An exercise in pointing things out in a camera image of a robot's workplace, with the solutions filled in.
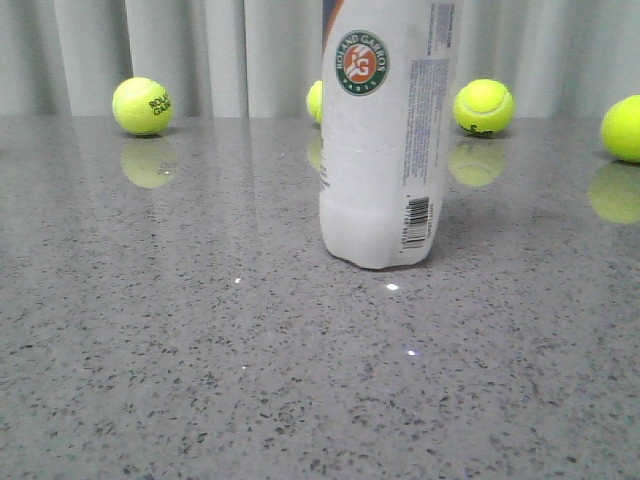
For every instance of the white tennis ball can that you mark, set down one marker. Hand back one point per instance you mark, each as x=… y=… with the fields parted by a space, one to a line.
x=388 y=71

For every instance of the yellow tennis ball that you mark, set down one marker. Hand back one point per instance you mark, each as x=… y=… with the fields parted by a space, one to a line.
x=314 y=101
x=142 y=106
x=620 y=129
x=484 y=107

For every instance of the yellow tennis ball right centre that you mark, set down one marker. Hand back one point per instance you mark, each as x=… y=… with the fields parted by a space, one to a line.
x=484 y=107

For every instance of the yellow tennis ball far left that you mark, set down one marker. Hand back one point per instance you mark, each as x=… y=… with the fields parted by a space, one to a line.
x=142 y=106

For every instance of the yellow tennis ball far right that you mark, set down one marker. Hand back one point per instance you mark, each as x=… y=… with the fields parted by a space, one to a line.
x=620 y=129

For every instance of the grey pleated curtain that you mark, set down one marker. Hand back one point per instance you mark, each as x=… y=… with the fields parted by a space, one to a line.
x=258 y=58

